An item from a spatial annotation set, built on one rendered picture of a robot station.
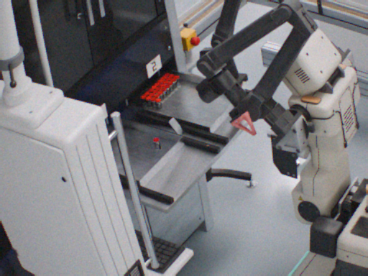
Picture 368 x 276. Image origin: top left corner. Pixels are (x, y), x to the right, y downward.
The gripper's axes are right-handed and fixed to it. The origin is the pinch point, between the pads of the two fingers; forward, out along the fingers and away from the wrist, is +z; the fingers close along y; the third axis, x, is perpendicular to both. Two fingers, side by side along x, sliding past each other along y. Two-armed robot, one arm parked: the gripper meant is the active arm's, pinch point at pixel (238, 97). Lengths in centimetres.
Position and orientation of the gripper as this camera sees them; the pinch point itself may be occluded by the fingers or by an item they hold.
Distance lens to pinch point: 310.6
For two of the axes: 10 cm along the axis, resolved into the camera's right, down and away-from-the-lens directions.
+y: -7.9, -1.1, 6.0
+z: 2.9, 8.0, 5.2
